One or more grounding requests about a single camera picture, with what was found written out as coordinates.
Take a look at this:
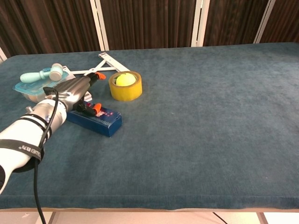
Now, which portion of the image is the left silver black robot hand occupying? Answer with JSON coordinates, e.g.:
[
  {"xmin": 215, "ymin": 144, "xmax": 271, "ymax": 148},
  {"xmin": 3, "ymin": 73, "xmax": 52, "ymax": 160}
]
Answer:
[{"xmin": 43, "ymin": 72, "xmax": 106, "ymax": 117}]

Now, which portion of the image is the mint handheld fan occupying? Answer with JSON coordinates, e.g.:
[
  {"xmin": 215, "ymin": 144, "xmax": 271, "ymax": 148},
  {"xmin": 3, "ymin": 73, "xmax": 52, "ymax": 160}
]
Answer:
[{"xmin": 20, "ymin": 63, "xmax": 64, "ymax": 83}]

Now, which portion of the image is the clear blue plastic container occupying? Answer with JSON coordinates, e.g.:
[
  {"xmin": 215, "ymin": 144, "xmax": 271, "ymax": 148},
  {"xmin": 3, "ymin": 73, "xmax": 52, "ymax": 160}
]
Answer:
[{"xmin": 13, "ymin": 70, "xmax": 70, "ymax": 103}]

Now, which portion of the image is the white folding laptop stand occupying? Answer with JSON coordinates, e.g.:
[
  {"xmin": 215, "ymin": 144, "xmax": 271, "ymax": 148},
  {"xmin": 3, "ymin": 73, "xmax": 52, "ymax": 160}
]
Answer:
[{"xmin": 62, "ymin": 53, "xmax": 130, "ymax": 102}]

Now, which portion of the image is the yellow-green tennis ball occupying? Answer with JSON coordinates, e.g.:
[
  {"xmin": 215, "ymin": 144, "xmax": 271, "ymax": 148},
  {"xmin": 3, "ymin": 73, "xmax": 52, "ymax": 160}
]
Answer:
[{"xmin": 115, "ymin": 72, "xmax": 136, "ymax": 86}]

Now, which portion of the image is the yellow tape roll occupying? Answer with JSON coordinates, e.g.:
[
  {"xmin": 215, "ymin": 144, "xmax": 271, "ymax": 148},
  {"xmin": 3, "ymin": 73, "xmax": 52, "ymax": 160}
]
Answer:
[{"xmin": 108, "ymin": 71, "xmax": 143, "ymax": 102}]

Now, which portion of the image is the dark brown slatted screen panel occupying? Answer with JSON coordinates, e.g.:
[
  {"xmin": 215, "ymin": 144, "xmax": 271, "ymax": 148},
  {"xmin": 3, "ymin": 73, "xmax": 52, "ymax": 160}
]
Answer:
[
  {"xmin": 0, "ymin": 0, "xmax": 102, "ymax": 58},
  {"xmin": 259, "ymin": 0, "xmax": 299, "ymax": 44},
  {"xmin": 100, "ymin": 0, "xmax": 198, "ymax": 51},
  {"xmin": 203, "ymin": 0, "xmax": 269, "ymax": 47}
]

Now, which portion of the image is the blue table cloth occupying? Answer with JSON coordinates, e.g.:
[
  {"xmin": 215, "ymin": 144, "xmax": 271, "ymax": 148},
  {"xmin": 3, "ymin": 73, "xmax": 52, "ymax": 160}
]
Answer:
[{"xmin": 0, "ymin": 42, "xmax": 299, "ymax": 212}]

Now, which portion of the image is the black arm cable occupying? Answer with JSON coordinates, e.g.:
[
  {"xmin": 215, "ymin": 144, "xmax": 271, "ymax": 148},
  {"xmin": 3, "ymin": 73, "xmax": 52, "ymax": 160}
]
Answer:
[{"xmin": 34, "ymin": 86, "xmax": 59, "ymax": 224}]

